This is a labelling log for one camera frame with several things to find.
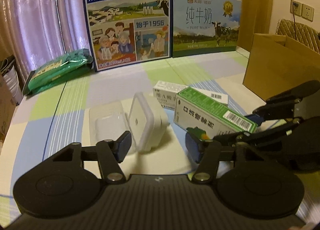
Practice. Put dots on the light blue milk carton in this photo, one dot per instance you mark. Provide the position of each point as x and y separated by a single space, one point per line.
205 26

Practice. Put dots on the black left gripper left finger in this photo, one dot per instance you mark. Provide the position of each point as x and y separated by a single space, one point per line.
110 154

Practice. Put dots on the wall power socket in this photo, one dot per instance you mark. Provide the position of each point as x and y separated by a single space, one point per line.
296 8

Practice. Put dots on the white plastic bucket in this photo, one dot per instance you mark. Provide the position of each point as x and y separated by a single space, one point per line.
10 76

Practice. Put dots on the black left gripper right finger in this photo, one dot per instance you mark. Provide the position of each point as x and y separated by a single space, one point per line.
206 154

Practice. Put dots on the green white spray box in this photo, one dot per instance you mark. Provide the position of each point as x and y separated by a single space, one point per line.
206 118

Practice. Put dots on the clear plastic box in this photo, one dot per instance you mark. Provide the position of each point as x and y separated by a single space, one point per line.
107 121

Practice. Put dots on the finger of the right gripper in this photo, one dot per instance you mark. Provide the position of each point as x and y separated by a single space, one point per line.
299 92
274 111

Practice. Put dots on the white medicine box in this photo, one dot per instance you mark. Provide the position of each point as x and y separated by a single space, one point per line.
165 93

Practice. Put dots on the brown cardboard box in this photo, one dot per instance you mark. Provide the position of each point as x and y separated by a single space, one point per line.
278 63

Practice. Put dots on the white power adapter plug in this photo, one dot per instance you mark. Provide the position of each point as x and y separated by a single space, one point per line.
148 122

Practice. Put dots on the quilted tan chair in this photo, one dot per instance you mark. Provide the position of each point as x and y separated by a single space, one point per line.
306 35

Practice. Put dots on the cardboard boxes at left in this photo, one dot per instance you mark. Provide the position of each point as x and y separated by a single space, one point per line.
7 107

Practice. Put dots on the green snack bag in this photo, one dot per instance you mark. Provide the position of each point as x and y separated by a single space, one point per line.
58 71

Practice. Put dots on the blue cartoon milk carton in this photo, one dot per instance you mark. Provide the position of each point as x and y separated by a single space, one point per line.
125 32

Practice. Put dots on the purple curtain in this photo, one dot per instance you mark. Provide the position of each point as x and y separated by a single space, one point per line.
37 31

